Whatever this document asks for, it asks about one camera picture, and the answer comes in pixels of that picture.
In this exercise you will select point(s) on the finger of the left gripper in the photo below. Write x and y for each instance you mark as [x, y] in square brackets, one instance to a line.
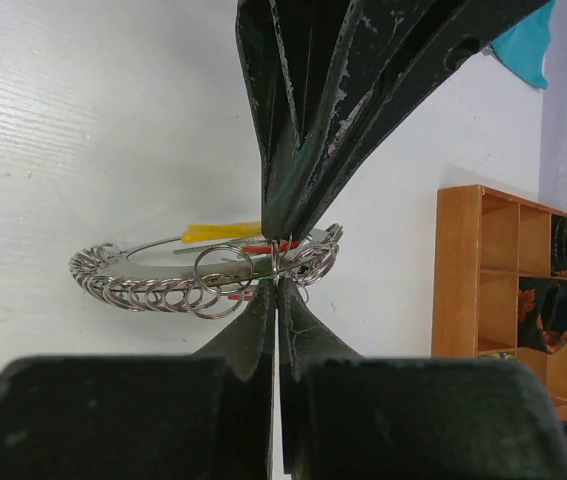
[294, 59]
[390, 56]

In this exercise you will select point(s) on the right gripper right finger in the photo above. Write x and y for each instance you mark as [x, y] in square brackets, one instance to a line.
[345, 416]

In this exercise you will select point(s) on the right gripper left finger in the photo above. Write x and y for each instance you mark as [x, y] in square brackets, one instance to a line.
[206, 415]

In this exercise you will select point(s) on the metal keyring organizer yellow handle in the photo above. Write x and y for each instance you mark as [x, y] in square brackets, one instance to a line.
[200, 285]

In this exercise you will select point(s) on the key with solid yellow tag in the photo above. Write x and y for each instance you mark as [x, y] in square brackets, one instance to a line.
[197, 233]

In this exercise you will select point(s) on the teal cloth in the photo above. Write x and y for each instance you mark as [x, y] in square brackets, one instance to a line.
[522, 48]

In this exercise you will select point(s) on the rolled dark fabric green pattern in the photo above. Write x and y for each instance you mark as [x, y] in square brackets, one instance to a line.
[503, 355]

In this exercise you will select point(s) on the red key tag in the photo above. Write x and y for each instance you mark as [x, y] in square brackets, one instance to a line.
[248, 277]

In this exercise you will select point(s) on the wooden compartment tray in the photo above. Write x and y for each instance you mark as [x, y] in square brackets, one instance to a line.
[486, 241]

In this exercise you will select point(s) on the rolled dark fabric red pattern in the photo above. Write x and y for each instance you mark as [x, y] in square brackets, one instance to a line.
[542, 314]

